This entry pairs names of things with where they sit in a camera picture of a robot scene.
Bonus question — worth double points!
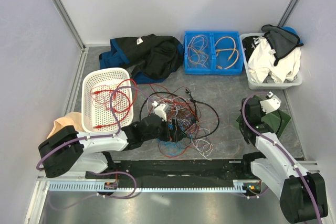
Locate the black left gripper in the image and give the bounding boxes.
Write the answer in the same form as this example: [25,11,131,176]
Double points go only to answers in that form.
[143,117,186,142]

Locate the pink thin wire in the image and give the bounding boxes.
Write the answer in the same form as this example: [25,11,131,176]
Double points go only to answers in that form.
[157,98,237,146]

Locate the thin red wire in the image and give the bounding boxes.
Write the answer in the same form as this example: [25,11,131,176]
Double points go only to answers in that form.
[149,82,205,158]

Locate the black cable teal connector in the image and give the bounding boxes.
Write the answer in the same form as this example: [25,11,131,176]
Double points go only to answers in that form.
[139,88,220,141]

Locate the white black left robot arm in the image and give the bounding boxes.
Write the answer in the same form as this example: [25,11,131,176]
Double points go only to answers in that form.
[37,114,186,178]

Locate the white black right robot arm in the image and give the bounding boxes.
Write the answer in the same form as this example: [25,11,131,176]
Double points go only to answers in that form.
[239,92,328,223]

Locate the white perforated basket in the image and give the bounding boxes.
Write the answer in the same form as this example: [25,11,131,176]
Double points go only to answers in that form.
[81,68,133,133]

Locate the black blue jacket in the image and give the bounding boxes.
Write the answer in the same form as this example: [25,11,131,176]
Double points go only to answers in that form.
[99,34,184,84]

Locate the blue plastic bin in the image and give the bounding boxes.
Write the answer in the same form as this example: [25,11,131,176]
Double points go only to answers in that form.
[184,31,244,75]

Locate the grey laundry basket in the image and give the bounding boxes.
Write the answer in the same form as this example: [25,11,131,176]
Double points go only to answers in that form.
[240,33,302,90]

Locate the green plastic tray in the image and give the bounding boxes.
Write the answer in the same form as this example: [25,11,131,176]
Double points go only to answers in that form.
[235,95,291,143]

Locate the beige bucket hat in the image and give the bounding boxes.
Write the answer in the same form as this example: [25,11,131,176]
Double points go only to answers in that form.
[47,112,84,138]

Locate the white cloth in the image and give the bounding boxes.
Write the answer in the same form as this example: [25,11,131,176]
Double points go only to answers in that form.
[244,36,301,84]

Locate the grey black cloth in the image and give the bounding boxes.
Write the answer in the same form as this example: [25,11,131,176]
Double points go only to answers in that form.
[261,25,303,66]

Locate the brown thin wire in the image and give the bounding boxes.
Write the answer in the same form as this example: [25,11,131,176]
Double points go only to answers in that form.
[162,95,208,135]

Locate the light blue thin wire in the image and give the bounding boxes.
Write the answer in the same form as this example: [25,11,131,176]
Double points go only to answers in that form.
[157,119,190,156]

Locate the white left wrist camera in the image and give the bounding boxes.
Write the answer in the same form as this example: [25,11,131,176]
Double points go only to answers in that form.
[152,101,169,122]

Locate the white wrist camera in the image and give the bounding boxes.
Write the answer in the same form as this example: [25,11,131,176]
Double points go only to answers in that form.
[152,101,169,122]
[260,92,281,114]

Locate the white thin wire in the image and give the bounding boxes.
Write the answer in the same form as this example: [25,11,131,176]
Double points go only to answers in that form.
[146,98,213,161]

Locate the red cable in basket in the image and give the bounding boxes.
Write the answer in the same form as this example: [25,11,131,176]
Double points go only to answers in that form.
[90,78,139,130]

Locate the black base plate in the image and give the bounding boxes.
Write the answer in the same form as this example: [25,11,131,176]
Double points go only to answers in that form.
[84,158,260,188]

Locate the orange thin wires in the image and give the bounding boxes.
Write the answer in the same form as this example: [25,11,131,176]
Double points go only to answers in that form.
[186,34,211,69]

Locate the slotted cable duct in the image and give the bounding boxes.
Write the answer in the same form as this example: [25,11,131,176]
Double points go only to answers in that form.
[49,180,247,193]

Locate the orange thick cable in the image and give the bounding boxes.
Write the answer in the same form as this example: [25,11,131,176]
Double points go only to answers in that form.
[214,36,240,70]

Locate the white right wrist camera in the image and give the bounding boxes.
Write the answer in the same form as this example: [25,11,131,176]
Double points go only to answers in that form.
[260,92,281,114]

